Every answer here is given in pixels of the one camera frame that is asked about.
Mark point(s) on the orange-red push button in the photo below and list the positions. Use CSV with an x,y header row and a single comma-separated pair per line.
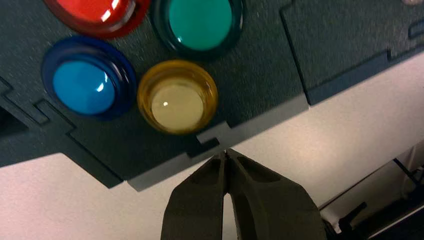
x,y
96,13

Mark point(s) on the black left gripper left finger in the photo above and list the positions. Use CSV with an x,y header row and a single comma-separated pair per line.
x,y
195,208

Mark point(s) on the yellow push button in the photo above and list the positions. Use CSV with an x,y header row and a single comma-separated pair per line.
x,y
177,102

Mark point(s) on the grey and teal control box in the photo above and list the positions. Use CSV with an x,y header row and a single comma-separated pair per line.
x,y
265,66

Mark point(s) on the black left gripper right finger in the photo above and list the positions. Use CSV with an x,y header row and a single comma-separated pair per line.
x,y
275,208

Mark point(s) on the green push button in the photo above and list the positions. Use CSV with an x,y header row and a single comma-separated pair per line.
x,y
198,23

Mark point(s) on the blue push button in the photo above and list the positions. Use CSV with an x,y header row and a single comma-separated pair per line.
x,y
84,87

